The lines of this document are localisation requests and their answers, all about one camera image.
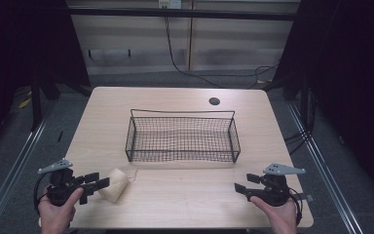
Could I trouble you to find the white wall socket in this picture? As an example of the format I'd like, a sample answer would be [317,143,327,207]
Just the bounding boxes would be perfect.
[158,0,183,10]

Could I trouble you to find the person's left hand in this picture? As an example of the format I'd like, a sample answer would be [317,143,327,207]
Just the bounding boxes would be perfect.
[37,187,85,234]

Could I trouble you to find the dark curtain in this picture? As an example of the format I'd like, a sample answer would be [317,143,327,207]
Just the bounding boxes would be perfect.
[272,0,374,199]
[0,0,92,164]

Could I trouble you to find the black wire mesh basket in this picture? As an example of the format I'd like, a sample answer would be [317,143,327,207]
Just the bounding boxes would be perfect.
[125,108,242,164]

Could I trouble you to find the person's right hand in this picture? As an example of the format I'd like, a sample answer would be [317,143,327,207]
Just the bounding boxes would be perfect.
[249,195,298,234]

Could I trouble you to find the black stand post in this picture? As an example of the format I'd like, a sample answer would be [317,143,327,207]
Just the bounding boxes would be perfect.
[29,72,43,133]

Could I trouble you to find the beige twine spool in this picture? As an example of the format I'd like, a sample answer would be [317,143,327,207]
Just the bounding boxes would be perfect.
[97,167,139,205]

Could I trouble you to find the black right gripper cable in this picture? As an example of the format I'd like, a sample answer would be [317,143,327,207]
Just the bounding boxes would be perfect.
[287,186,304,227]

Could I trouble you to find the grey strap tab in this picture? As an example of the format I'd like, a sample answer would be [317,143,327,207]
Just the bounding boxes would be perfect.
[295,193,316,203]

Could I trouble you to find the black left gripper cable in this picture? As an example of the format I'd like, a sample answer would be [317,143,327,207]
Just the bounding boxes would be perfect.
[33,172,51,215]

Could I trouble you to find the long black wall cable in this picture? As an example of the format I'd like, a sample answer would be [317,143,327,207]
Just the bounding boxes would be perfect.
[163,15,280,90]

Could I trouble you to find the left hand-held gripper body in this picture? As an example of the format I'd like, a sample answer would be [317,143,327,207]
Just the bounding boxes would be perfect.
[37,158,87,208]

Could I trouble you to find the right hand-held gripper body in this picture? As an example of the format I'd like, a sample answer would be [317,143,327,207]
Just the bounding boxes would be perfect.
[245,162,307,208]

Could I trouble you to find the bundle of black floor cables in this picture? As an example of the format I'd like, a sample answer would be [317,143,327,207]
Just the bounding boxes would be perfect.
[283,87,318,156]

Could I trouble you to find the yellow floor tape strip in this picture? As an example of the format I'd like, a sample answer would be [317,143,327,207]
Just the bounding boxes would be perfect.
[18,97,33,109]

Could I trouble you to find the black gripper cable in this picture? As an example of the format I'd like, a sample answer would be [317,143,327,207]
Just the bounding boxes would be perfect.
[287,186,304,227]
[33,172,51,215]

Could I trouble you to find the black horizontal frame bar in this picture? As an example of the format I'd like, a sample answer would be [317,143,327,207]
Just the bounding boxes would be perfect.
[65,7,301,22]

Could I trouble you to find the metal floor rail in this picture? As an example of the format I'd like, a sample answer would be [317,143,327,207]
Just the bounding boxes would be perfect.
[285,100,364,234]
[0,103,56,234]

